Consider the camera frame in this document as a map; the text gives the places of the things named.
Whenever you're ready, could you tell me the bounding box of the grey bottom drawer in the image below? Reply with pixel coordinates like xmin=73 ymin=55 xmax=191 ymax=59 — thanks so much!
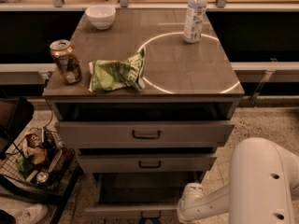
xmin=86 ymin=171 xmax=203 ymax=219

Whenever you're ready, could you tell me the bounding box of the grey drawer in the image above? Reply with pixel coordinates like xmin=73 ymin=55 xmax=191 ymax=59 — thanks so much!
xmin=77 ymin=154 xmax=217 ymax=173
xmin=86 ymin=171 xmax=203 ymax=219
xmin=55 ymin=120 xmax=235 ymax=148

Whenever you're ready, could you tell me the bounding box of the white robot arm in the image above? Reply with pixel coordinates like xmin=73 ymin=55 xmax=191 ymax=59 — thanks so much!
xmin=177 ymin=137 xmax=299 ymax=224

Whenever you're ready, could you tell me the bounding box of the grey middle drawer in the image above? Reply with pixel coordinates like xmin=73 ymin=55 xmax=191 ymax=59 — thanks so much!
xmin=77 ymin=154 xmax=217 ymax=173

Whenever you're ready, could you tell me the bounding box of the grey top drawer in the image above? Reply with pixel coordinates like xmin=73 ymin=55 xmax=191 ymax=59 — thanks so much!
xmin=55 ymin=120 xmax=235 ymax=148

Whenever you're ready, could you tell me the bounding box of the grey drawer cabinet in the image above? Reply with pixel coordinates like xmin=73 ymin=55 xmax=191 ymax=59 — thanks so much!
xmin=42 ymin=8 xmax=246 ymax=185

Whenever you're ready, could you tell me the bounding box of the white sneaker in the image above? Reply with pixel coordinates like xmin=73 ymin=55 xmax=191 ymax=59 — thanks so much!
xmin=13 ymin=204 xmax=48 ymax=224

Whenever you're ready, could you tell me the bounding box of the green crumpled chip bag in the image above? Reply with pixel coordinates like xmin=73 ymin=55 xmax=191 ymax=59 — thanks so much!
xmin=89 ymin=49 xmax=145 ymax=92

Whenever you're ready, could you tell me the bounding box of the gold soda can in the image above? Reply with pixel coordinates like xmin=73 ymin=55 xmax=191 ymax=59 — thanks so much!
xmin=50 ymin=39 xmax=81 ymax=85

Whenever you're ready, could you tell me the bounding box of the white ceramic bowl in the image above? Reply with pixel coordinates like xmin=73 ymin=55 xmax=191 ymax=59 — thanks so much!
xmin=85 ymin=5 xmax=116 ymax=30

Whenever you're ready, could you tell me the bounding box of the clear plastic water bottle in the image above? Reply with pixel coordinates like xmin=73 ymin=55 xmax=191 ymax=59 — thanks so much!
xmin=183 ymin=0 xmax=207 ymax=43

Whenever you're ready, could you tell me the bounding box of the black wire basket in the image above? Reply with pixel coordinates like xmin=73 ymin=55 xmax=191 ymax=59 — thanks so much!
xmin=0 ymin=127 xmax=75 ymax=189

